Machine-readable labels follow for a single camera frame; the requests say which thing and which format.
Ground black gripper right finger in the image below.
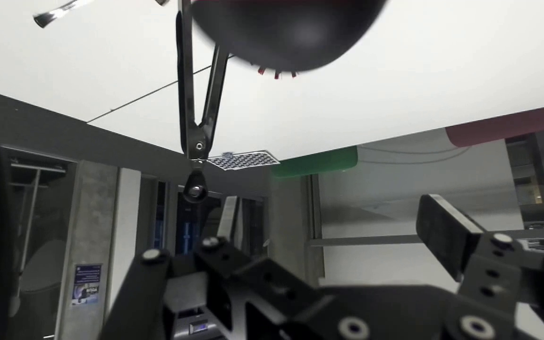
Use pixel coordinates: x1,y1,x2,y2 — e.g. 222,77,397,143
416,192,544,340

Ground black plastic ladle spoon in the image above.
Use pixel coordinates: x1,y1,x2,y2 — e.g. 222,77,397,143
190,0,392,75

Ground dark red chair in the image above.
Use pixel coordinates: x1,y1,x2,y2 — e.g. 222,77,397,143
446,102,544,147

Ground grey metal handrail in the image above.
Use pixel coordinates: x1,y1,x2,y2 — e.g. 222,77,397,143
309,228,544,249

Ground green chair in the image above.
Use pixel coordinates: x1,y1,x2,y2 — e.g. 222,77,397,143
271,147,360,181

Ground blue wall poster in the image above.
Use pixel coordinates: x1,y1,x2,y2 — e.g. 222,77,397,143
72,262,105,307

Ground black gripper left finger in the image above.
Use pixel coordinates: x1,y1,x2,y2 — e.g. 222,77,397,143
99,194,316,340

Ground black kitchen tongs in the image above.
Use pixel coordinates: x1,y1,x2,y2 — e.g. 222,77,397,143
176,0,231,204

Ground grey mesh mat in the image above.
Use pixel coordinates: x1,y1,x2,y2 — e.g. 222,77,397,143
208,147,280,171

